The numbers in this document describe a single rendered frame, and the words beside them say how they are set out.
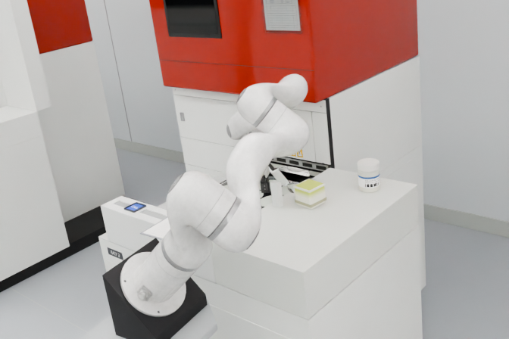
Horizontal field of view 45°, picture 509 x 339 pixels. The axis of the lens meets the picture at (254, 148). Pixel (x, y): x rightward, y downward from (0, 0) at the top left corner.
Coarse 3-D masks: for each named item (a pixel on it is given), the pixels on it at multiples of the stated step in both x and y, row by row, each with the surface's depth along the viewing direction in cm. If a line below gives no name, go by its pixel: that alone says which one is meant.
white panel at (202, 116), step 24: (192, 96) 264; (216, 96) 254; (192, 120) 269; (216, 120) 259; (312, 120) 225; (192, 144) 275; (216, 144) 264; (312, 144) 228; (192, 168) 280; (216, 168) 269
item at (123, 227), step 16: (112, 208) 216; (144, 208) 213; (160, 208) 211; (112, 224) 218; (128, 224) 211; (144, 224) 204; (112, 240) 222; (128, 240) 215; (144, 240) 208; (160, 240) 201; (208, 272) 189
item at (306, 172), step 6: (270, 162) 245; (276, 168) 243; (282, 168) 241; (288, 168) 239; (294, 168) 237; (300, 168) 235; (306, 168) 235; (300, 174) 236; (306, 174) 234; (312, 174) 232; (318, 174) 230
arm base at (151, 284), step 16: (144, 256) 173; (160, 256) 155; (128, 272) 167; (144, 272) 162; (160, 272) 157; (176, 272) 155; (192, 272) 157; (128, 288) 164; (144, 288) 162; (160, 288) 160; (176, 288) 162; (144, 304) 163; (160, 304) 166; (176, 304) 168
